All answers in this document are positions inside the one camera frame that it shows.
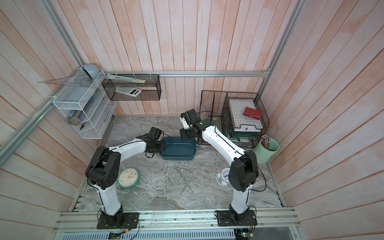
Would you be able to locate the teal plastic storage box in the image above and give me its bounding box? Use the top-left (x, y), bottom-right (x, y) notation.
top-left (159, 136), bottom-right (197, 161)

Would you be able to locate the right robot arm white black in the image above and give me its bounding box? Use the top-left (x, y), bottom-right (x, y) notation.
top-left (180, 109), bottom-right (259, 223)

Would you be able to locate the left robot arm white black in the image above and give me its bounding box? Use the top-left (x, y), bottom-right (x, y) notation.
top-left (85, 127), bottom-right (165, 227)

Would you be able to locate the white paper stack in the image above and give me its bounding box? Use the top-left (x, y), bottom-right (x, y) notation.
top-left (229, 99), bottom-right (263, 133)

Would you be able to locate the white calculator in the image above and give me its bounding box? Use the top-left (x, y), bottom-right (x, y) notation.
top-left (116, 87), bottom-right (142, 98)

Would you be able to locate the white alarm clock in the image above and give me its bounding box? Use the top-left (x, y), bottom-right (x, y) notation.
top-left (216, 168), bottom-right (230, 187)

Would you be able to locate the red wallet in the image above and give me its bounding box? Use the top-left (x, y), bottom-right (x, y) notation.
top-left (243, 107), bottom-right (262, 120)

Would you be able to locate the mint green pen cup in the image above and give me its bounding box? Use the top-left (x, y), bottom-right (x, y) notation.
top-left (253, 135), bottom-right (280, 165)

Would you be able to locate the blue grey round speaker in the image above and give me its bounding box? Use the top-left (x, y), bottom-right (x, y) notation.
top-left (82, 64), bottom-right (100, 80)

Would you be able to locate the clear triangle ruler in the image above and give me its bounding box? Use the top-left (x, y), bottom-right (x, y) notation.
top-left (38, 76), bottom-right (92, 88)

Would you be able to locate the green round wall clock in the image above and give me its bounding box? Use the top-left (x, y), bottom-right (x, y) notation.
top-left (117, 167), bottom-right (141, 190)

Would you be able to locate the black wire desk organizer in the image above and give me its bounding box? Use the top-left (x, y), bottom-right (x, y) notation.
top-left (198, 90), bottom-right (270, 149)

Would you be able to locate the black wire wall basket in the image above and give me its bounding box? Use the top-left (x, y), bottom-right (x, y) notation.
top-left (102, 74), bottom-right (162, 101)

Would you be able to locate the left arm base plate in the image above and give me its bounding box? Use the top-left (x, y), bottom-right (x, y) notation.
top-left (97, 212), bottom-right (140, 230)

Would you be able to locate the white wire wall shelf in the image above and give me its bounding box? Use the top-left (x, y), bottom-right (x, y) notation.
top-left (53, 69), bottom-right (117, 140)

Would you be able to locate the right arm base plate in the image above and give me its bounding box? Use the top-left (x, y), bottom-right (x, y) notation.
top-left (215, 209), bottom-right (258, 227)

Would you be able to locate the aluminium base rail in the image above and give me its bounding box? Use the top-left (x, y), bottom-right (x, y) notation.
top-left (53, 208), bottom-right (301, 233)

